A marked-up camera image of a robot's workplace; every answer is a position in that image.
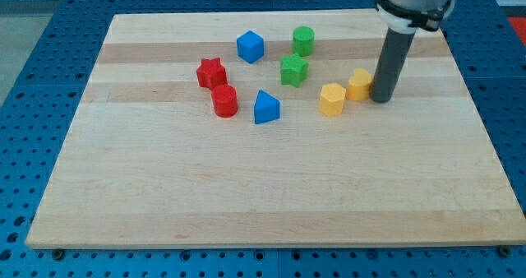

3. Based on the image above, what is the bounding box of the yellow hexagon block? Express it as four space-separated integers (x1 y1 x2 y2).
319 83 346 117

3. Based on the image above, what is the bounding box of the wooden board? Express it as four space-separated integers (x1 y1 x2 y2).
26 9 525 249

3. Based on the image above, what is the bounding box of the blue triangle block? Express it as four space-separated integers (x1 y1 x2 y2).
253 90 281 124

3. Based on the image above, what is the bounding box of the red cylinder block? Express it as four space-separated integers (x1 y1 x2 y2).
211 85 238 118

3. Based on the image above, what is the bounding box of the green star block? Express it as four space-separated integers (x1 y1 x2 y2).
280 53 309 88

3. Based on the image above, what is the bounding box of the red star block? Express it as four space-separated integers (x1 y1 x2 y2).
196 58 228 90

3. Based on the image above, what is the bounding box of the blue cube block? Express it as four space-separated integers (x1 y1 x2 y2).
237 30 265 63

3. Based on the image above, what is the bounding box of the green cylinder block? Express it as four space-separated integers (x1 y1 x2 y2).
293 26 315 57

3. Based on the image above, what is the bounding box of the yellow heart block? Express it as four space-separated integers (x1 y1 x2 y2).
346 68 372 101

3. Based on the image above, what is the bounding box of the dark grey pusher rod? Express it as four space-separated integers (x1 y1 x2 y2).
369 28 415 104

